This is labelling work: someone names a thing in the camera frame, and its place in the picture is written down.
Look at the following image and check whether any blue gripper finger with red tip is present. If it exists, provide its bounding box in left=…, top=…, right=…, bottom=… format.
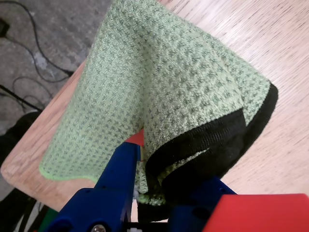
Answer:
left=95, top=129, right=145, bottom=194
left=190, top=175, right=237, bottom=206

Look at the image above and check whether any green cloth with black trim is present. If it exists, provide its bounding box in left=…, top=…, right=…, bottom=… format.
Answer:
left=38, top=0, right=279, bottom=222

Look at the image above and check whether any green clamp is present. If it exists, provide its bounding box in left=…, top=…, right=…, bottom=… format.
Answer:
left=40, top=207, right=60, bottom=232

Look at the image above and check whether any black table leg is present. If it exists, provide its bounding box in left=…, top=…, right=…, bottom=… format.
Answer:
left=0, top=110, right=43, bottom=168

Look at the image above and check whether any black thin rod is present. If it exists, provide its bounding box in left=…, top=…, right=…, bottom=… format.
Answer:
left=0, top=84, right=44, bottom=110

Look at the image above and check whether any black power adapter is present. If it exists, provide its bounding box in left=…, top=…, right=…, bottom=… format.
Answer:
left=0, top=18, right=11, bottom=38

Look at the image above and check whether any thin black looped cable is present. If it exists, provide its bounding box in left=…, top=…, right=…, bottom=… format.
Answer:
left=13, top=75, right=53, bottom=112

